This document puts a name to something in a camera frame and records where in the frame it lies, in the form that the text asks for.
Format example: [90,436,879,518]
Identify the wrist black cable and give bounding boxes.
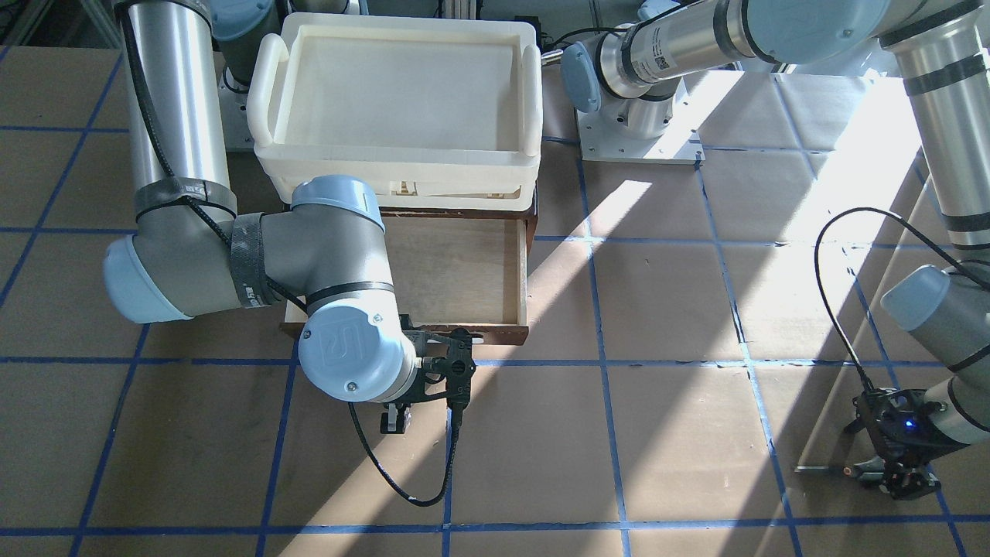
[114,0,465,508]
[814,207,990,395]

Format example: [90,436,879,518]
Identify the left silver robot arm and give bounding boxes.
[555,1,988,501]

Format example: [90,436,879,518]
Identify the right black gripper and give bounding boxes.
[379,402,413,434]

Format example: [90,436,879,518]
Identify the white plastic tray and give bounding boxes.
[247,12,542,201]

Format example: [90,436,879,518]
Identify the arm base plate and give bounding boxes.
[218,67,254,152]
[575,77,705,165]

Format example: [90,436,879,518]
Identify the brown wooden drawer cabinet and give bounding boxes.
[376,180,538,250]

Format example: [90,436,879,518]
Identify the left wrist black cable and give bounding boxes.
[814,207,990,395]

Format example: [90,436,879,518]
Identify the wooden drawer with white handle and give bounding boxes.
[305,210,535,346]

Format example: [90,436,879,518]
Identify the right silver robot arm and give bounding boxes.
[103,1,423,433]

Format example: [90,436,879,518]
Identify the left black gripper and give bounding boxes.
[846,389,966,500]

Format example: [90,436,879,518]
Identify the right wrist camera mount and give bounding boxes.
[398,328,476,410]

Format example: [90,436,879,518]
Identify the grey orange scissors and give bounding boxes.
[793,464,851,478]

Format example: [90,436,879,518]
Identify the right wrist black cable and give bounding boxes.
[114,0,465,508]

